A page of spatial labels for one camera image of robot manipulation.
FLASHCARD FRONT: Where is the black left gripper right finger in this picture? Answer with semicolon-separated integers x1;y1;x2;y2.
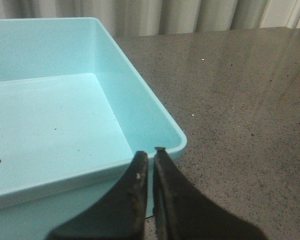
152;147;267;240

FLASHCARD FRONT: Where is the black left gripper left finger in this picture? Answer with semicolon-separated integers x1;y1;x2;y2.
46;151;149;240

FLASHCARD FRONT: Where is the light blue plastic box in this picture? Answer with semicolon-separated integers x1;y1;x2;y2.
0;17;187;240

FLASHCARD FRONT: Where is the white pleated curtain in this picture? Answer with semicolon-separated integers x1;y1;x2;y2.
0;0;300;37

